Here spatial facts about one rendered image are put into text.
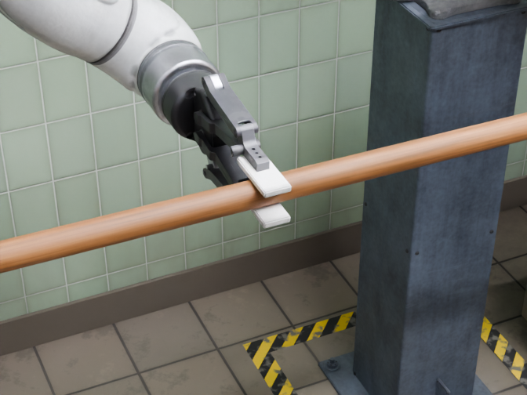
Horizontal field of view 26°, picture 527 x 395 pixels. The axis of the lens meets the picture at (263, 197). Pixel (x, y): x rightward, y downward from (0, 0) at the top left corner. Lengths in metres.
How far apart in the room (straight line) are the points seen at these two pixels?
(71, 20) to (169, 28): 0.13
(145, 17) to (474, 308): 1.29
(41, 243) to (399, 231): 1.27
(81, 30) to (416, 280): 1.17
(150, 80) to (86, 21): 0.10
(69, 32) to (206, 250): 1.58
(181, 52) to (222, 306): 1.61
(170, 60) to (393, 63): 0.88
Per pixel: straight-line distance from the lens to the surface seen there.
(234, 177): 1.22
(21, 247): 1.09
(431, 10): 2.00
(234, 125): 1.18
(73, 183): 2.59
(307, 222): 2.92
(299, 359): 2.74
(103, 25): 1.33
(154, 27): 1.36
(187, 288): 2.87
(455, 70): 2.06
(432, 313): 2.39
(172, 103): 1.29
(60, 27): 1.31
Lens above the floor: 1.89
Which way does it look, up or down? 35 degrees down
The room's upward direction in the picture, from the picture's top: straight up
